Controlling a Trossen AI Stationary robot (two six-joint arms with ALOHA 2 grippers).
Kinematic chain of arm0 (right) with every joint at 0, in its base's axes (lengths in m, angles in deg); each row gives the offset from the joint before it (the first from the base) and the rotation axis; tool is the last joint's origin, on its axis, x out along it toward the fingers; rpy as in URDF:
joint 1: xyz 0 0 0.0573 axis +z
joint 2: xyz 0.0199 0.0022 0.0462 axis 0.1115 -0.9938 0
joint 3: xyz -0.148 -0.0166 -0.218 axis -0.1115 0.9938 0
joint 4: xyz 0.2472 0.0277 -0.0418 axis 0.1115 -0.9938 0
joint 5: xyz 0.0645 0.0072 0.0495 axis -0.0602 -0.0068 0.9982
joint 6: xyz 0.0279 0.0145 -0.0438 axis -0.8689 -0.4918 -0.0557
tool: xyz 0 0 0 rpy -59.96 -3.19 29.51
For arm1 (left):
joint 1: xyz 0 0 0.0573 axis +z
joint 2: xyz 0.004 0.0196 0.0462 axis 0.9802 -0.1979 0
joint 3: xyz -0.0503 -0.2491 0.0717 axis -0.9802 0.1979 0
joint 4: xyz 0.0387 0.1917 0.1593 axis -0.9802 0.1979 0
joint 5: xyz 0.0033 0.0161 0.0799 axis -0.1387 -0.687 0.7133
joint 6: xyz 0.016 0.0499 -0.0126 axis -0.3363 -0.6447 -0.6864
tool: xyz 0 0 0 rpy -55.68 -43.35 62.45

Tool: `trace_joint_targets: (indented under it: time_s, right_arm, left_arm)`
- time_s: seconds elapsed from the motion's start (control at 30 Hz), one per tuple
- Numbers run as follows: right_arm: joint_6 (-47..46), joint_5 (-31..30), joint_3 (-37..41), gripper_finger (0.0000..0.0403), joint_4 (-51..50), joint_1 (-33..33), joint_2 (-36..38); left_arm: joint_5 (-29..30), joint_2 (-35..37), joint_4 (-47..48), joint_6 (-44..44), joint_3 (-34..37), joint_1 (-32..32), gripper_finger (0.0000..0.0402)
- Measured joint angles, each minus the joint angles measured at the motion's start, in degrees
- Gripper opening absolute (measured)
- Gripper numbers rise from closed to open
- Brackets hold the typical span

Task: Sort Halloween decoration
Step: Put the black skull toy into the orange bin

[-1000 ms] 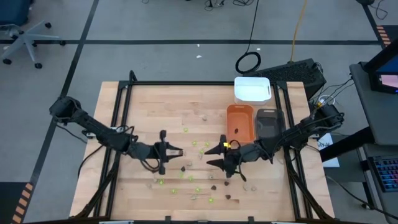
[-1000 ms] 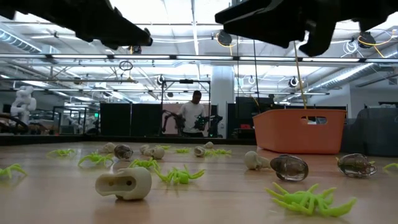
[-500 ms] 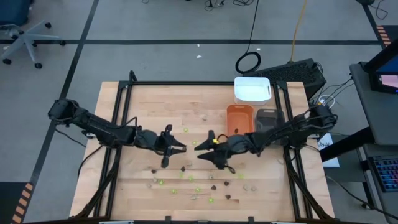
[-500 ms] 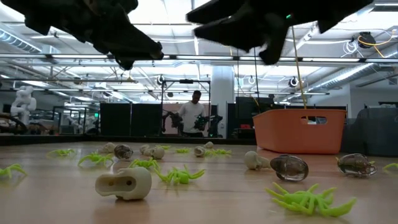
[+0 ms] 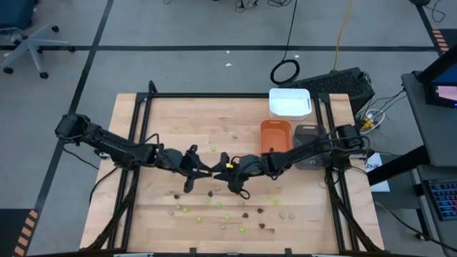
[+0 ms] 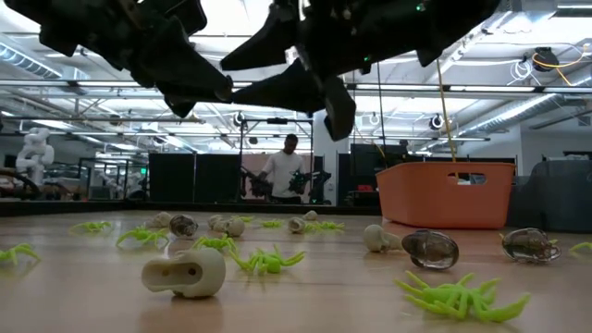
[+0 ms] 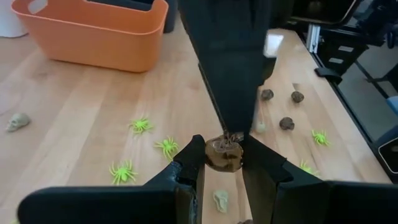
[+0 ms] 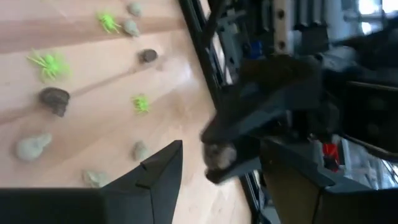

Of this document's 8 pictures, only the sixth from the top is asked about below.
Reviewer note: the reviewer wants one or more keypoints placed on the black background rig frame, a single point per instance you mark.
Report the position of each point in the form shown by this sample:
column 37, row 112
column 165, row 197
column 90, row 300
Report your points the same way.
column 276, row 120

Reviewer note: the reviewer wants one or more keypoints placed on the beige plastic skull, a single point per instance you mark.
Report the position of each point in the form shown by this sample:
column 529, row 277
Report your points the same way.
column 379, row 238
column 185, row 273
column 234, row 226
column 215, row 222
column 296, row 225
column 311, row 215
column 159, row 219

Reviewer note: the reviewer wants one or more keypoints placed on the dark translucent plastic skull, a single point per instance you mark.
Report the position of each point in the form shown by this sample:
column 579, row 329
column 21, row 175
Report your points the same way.
column 531, row 245
column 183, row 225
column 430, row 250

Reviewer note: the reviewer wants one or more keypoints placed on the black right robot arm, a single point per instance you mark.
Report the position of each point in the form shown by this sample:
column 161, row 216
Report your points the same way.
column 462, row 23

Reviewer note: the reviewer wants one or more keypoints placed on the dark grey plastic bin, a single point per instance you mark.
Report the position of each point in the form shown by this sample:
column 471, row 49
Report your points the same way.
column 555, row 199

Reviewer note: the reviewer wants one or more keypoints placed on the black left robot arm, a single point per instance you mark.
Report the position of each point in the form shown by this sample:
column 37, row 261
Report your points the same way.
column 32, row 11

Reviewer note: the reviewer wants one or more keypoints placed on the orange plastic bin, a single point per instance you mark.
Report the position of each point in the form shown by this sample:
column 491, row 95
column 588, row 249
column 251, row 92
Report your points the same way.
column 430, row 199

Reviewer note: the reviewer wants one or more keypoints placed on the black partition panel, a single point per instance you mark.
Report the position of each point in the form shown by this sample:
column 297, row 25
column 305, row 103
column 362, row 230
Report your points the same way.
column 194, row 178

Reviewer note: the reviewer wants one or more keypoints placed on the white robot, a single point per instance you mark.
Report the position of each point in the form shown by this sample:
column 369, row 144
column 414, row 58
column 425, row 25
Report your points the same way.
column 34, row 152

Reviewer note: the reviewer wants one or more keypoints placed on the black background robot arm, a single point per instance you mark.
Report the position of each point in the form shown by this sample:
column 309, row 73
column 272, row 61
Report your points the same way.
column 253, row 185
column 319, row 181

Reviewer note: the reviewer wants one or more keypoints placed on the green plastic spider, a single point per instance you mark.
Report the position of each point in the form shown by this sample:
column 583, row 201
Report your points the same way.
column 18, row 252
column 580, row 247
column 326, row 225
column 215, row 242
column 268, row 262
column 242, row 218
column 272, row 224
column 143, row 236
column 90, row 226
column 552, row 241
column 455, row 298

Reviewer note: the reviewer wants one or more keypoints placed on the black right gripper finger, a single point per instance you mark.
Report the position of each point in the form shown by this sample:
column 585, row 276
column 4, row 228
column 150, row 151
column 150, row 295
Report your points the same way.
column 268, row 37
column 296, row 88

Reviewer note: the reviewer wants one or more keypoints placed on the silver ventilation duct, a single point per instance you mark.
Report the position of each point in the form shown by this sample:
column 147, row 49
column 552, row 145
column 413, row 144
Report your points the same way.
column 23, row 59
column 509, row 113

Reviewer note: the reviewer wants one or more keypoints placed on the ceiling light strip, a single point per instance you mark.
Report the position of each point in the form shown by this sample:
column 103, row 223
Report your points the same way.
column 490, row 88

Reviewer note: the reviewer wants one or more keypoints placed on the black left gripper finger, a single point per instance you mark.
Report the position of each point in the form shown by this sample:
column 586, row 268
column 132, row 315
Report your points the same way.
column 180, row 107
column 185, row 69

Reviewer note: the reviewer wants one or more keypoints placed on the person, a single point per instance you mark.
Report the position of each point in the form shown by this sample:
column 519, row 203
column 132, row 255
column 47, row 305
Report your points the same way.
column 283, row 171

